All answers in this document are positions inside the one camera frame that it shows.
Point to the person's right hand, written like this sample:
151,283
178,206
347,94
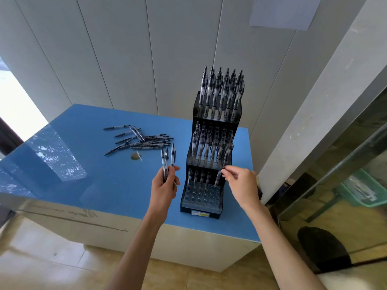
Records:
245,187

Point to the person's left hand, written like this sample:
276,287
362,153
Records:
163,196

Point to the black tiered pen display stand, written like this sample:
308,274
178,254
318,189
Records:
216,214

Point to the pile of black pens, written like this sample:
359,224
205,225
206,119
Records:
151,143

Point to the row of black pens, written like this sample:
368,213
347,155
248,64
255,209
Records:
211,96
208,144

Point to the person's left forearm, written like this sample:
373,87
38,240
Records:
133,256

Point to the person's right forearm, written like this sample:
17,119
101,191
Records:
281,253

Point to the small round brown disc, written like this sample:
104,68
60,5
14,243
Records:
136,156

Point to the blue table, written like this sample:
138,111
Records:
90,193

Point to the black round object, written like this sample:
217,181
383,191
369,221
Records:
323,247

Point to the green plastic basket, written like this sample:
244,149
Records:
362,202

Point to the steel framed glass partition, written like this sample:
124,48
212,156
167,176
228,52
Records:
347,120

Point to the dark framed glass door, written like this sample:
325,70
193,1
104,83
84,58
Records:
9,138

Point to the white paper sign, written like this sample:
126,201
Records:
284,12

